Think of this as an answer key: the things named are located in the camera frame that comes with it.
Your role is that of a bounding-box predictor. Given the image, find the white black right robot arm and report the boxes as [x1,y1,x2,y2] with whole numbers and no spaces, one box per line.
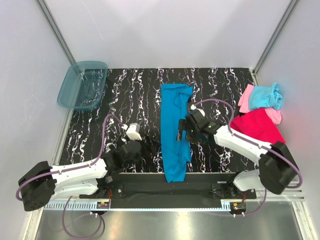
[177,108,302,199]

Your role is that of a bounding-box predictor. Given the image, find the right aluminium frame post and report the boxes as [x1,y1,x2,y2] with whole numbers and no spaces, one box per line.
[252,0,300,76]

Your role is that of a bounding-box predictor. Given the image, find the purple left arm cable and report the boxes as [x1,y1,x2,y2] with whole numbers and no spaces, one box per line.
[15,114,127,238]

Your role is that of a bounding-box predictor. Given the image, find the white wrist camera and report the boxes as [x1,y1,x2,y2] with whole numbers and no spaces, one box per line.
[190,104,206,117]
[121,123,142,141]

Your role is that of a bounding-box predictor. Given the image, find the left aluminium frame post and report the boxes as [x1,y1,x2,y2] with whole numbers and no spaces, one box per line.
[35,0,76,65]

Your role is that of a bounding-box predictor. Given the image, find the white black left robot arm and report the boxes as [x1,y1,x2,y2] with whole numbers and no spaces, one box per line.
[15,140,155,212]

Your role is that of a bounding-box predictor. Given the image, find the cyan t shirt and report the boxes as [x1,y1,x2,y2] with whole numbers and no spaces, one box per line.
[248,82,283,111]

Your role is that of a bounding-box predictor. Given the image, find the aluminium frame post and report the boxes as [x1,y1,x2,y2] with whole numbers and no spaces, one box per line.
[35,0,76,65]
[252,0,300,76]

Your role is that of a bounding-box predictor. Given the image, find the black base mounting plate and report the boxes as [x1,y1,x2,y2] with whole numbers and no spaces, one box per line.
[78,172,258,210]

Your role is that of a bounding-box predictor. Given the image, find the light pink t shirt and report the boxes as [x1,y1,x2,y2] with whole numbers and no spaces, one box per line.
[238,82,283,125]

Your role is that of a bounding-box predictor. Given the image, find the magenta t shirt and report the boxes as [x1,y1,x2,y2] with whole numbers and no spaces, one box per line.
[230,108,286,144]

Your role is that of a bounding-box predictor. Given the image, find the teal transparent plastic bin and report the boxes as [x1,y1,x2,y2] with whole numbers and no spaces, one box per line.
[57,61,108,111]

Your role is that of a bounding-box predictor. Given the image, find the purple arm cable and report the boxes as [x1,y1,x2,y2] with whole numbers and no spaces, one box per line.
[191,98,304,218]
[15,114,127,238]

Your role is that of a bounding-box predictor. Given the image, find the blue t shirt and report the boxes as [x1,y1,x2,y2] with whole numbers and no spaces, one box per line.
[160,83,193,183]

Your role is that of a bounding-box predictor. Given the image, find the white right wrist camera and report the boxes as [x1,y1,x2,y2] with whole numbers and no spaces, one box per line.
[190,104,206,117]

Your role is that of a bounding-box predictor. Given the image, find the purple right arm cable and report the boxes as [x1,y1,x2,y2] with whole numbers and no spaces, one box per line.
[191,98,304,218]

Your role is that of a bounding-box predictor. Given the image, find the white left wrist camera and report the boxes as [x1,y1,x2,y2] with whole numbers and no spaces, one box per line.
[121,123,142,141]

